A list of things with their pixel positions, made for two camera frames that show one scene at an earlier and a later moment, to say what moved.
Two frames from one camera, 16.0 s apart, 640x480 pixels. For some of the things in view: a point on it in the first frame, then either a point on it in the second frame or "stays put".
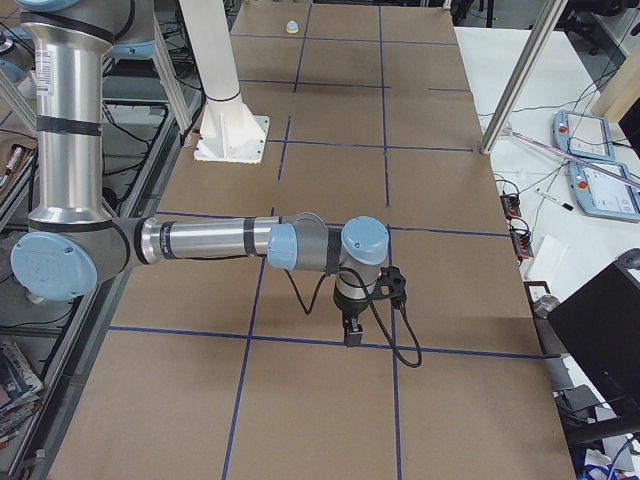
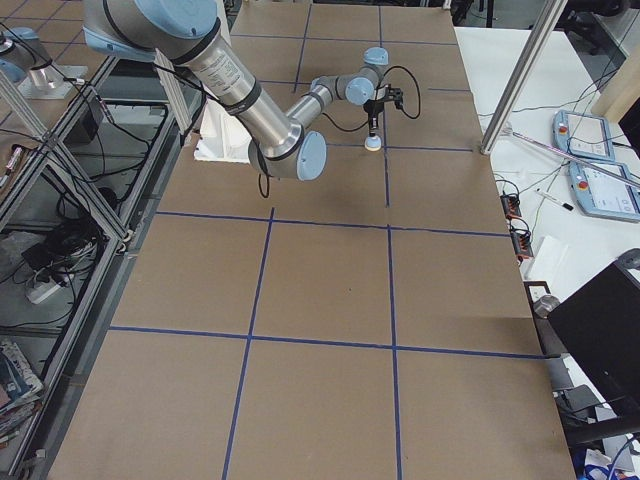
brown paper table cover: x=230 y=369 stays put
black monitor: x=600 y=328 stays put
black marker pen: x=553 y=200 stays put
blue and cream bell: x=292 y=27 → x=373 y=143
